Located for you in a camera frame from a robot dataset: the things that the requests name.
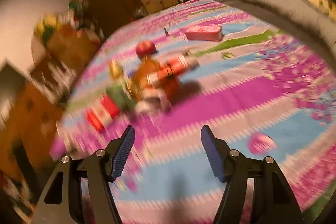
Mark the red cigarette box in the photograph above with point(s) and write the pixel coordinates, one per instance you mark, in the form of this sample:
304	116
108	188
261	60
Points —
102	113

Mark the pink tissue pack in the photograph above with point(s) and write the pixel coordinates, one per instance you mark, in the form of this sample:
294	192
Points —
204	33

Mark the grey quilt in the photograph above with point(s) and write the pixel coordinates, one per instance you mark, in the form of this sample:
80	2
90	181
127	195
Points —
297	17

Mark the colourful striped floral bedsheet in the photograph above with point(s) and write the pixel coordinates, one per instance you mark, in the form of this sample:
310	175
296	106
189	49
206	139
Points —
260	88

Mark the wooden chest of drawers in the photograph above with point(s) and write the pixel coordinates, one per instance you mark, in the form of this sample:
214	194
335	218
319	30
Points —
32	120

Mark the stacked cardboard boxes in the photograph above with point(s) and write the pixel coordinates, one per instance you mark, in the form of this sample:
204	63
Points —
61	38

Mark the yellow crumpled wrapper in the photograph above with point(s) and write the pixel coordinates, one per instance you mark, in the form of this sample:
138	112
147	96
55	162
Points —
116	70

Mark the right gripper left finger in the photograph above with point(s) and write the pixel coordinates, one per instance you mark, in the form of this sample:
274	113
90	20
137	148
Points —
61	199

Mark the gold orange packaging pile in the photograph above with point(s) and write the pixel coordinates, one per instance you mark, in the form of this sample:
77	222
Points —
154	84

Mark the green crumpled cloth scrap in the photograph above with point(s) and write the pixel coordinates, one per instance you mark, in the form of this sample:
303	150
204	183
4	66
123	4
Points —
119	96

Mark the red apple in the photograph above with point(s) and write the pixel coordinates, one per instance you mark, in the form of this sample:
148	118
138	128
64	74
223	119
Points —
145	48

